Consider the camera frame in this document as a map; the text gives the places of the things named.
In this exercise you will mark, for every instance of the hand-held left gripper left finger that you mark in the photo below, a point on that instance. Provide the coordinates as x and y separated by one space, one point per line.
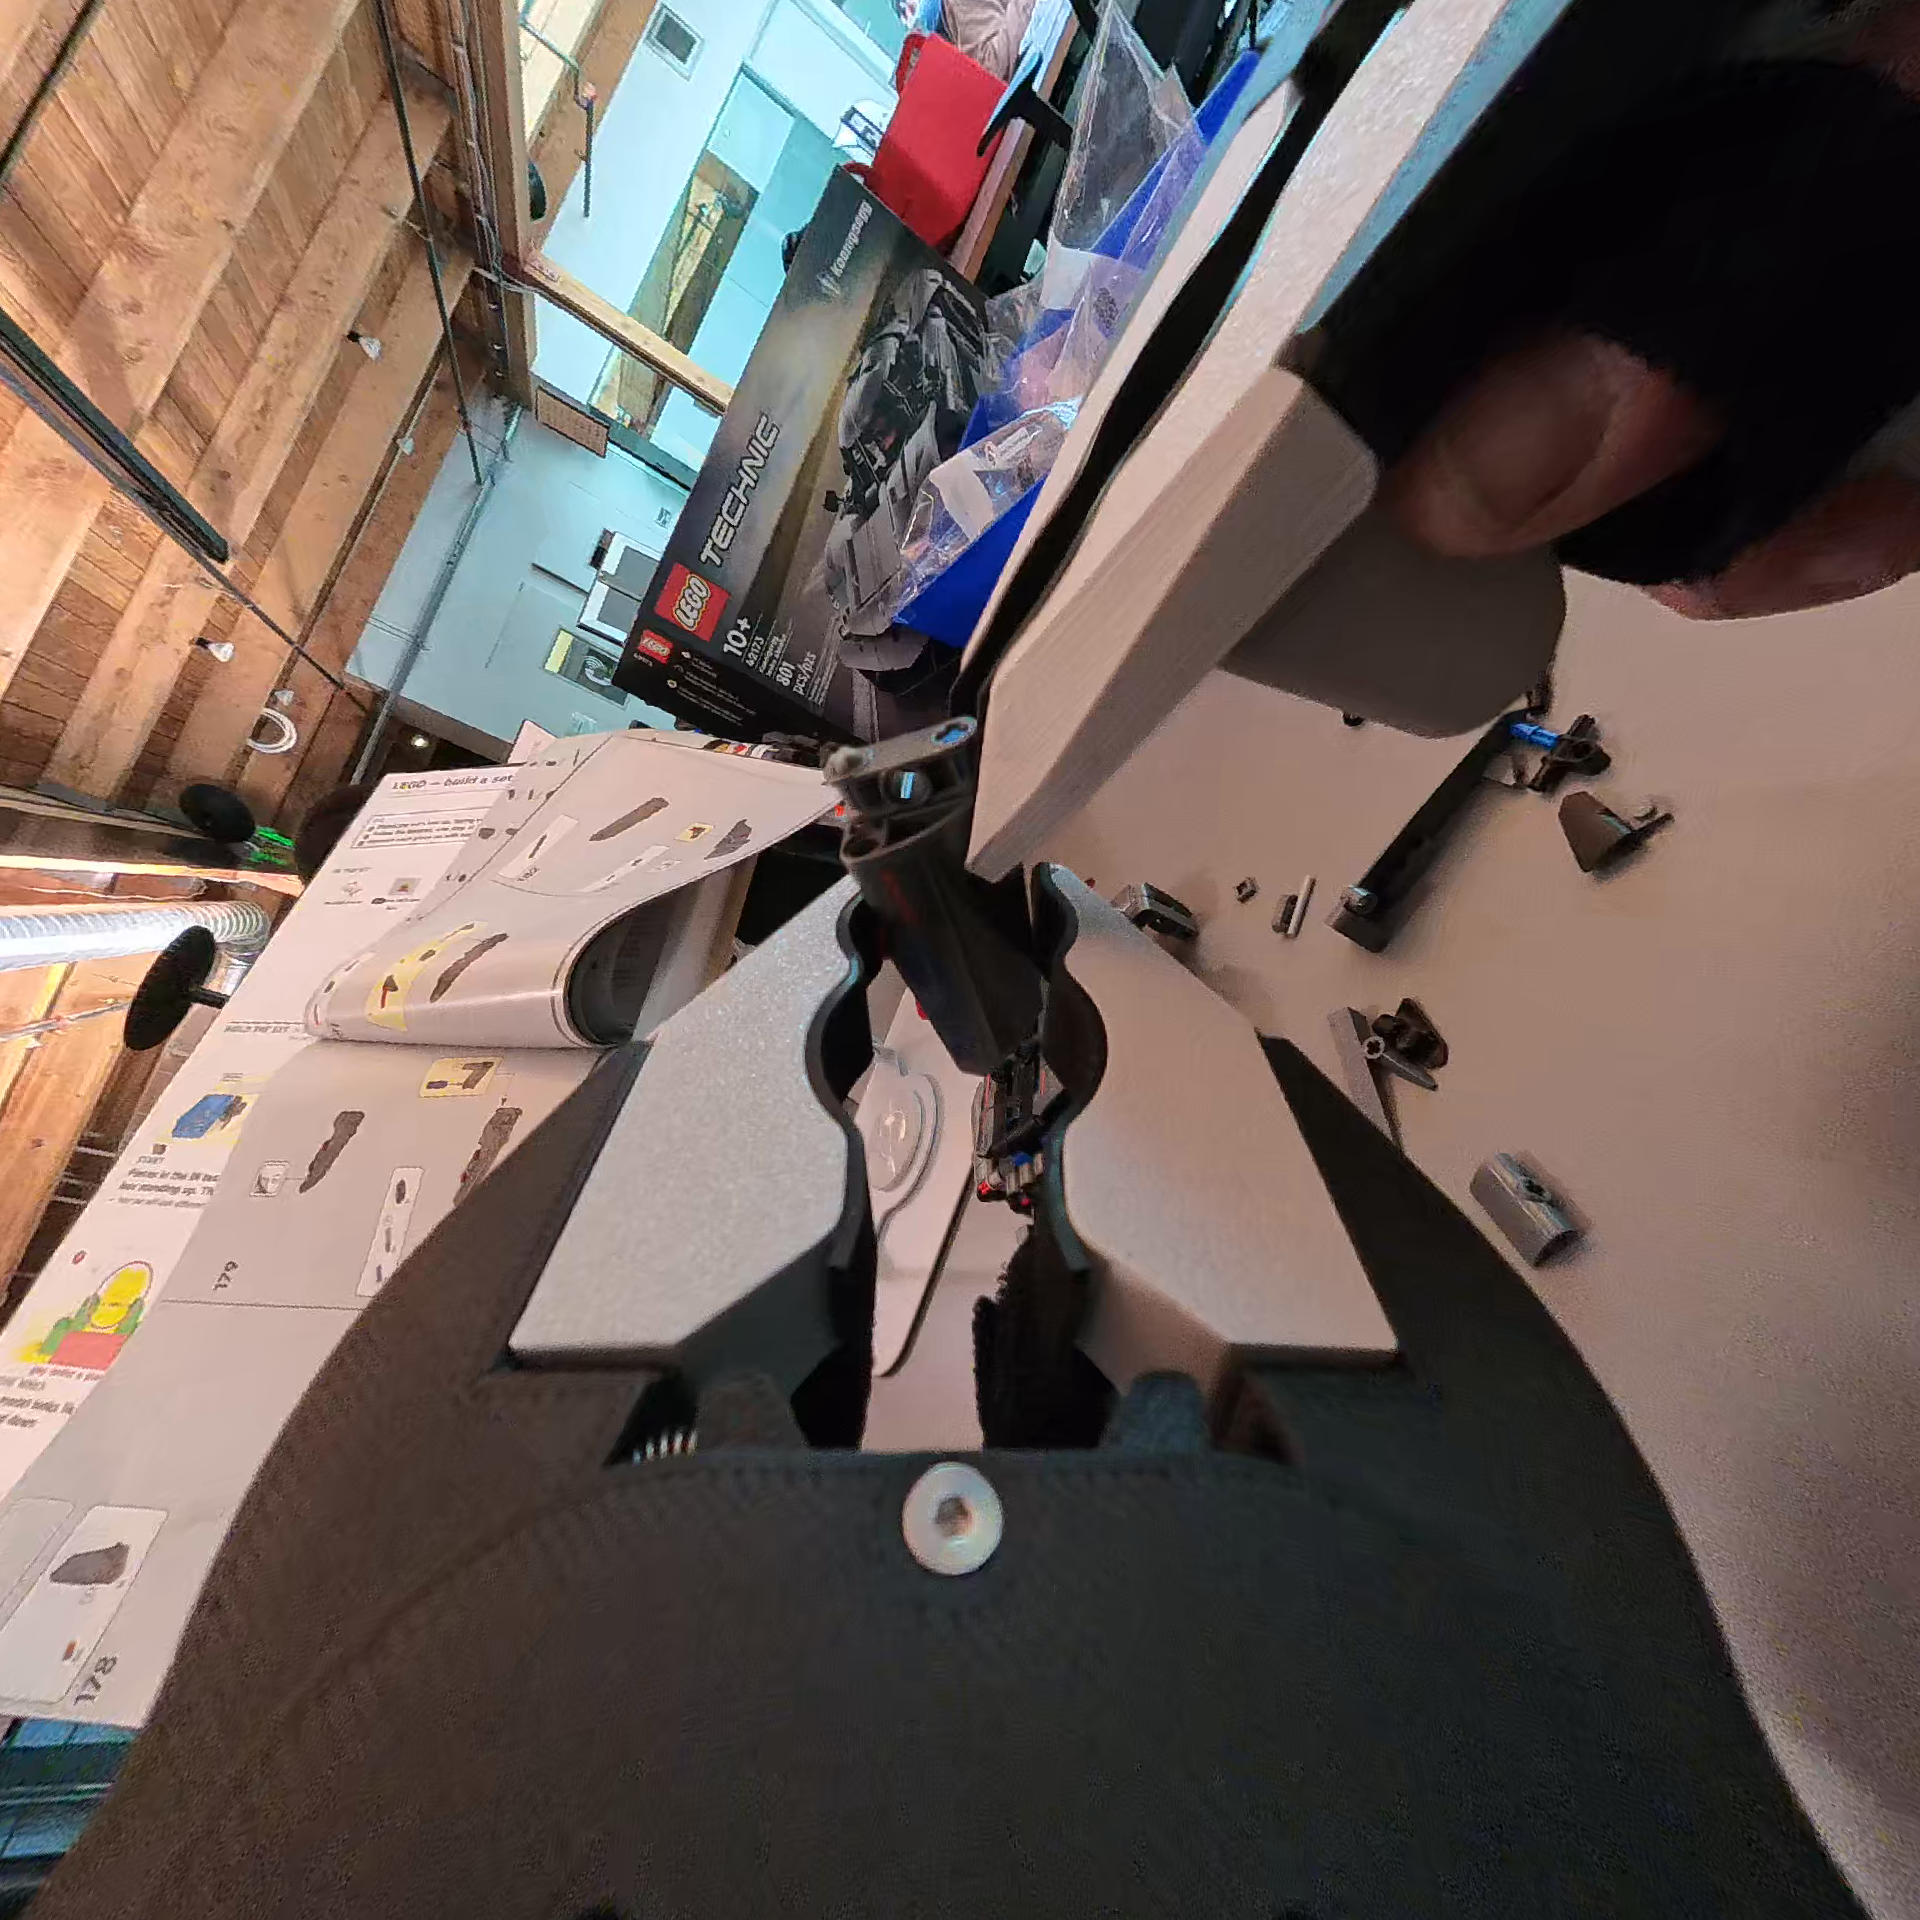
690 1185

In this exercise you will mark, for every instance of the dark grey lego wedge panel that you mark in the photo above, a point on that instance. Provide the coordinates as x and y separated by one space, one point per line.
931 901

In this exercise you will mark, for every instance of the grey lego wing piece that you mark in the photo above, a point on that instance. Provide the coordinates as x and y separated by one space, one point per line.
1154 910

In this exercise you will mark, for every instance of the blue plastic storage bin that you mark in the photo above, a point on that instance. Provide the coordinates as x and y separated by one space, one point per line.
961 585

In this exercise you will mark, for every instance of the black lego set box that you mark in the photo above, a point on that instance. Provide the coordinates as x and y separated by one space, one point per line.
750 570

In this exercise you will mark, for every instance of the lego instruction booklet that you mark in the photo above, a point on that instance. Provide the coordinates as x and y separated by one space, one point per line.
494 901

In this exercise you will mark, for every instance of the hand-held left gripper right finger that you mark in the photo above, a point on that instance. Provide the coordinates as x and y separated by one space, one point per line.
1215 1185

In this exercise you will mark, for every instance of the white lego bar piece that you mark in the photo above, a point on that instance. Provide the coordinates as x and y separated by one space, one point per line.
1292 907

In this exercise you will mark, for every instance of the dark grey lego fin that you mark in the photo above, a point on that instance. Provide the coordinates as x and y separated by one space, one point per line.
1606 833

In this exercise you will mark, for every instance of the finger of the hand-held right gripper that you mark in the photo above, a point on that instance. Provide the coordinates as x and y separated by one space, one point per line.
1140 644
1110 388

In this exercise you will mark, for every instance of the white book stand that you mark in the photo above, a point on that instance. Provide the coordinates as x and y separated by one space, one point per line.
915 1276

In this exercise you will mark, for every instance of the lego car model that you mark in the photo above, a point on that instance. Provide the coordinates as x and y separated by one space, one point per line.
1008 1131

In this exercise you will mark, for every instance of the red chair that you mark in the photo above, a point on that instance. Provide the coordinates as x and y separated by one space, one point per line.
938 136

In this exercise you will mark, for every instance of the black lego connector blue pin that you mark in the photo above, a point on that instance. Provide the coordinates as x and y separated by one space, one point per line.
1568 750

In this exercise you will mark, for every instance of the person's right hand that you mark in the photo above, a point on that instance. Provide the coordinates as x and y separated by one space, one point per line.
1560 450

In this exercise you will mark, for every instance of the long dark grey lego beam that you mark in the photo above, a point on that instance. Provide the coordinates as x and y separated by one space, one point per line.
1425 838

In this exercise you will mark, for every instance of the pile of clear plastic bags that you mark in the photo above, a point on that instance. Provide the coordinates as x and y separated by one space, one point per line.
1110 180

